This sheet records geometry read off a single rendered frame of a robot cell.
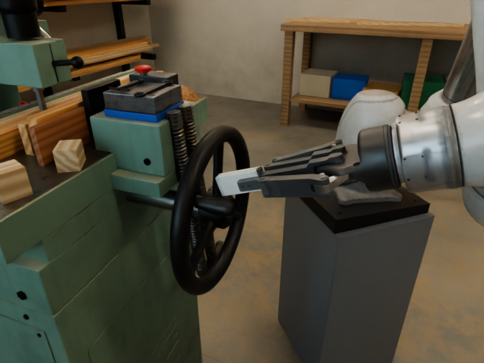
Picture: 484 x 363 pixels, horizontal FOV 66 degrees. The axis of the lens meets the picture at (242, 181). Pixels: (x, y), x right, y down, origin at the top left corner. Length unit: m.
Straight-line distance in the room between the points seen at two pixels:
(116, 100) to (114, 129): 0.05
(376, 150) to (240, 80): 3.80
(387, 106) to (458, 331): 1.00
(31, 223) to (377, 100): 0.78
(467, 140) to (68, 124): 0.57
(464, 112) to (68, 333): 0.63
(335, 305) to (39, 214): 0.81
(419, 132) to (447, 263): 1.62
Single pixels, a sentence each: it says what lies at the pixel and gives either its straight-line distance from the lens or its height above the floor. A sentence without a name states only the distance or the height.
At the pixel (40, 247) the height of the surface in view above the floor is 0.83.
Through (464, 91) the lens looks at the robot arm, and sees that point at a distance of 0.99.
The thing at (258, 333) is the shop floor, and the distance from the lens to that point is 1.51.
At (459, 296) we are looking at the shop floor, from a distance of 1.86.
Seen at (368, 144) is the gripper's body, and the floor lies 1.00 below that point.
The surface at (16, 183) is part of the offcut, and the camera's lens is 0.57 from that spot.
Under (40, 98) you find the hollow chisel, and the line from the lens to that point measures 0.77.
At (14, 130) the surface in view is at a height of 0.94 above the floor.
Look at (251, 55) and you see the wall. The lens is 4.10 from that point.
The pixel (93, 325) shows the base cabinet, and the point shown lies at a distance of 0.75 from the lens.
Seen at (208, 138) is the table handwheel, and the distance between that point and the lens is 0.56.
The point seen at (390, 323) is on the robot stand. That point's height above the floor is 0.21.
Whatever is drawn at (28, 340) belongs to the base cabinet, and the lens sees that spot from 0.76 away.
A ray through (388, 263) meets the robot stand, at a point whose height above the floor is 0.47.
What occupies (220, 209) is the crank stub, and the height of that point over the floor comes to 0.88.
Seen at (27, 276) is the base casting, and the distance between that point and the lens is 0.64.
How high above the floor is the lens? 1.16
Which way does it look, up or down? 28 degrees down
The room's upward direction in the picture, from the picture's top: straight up
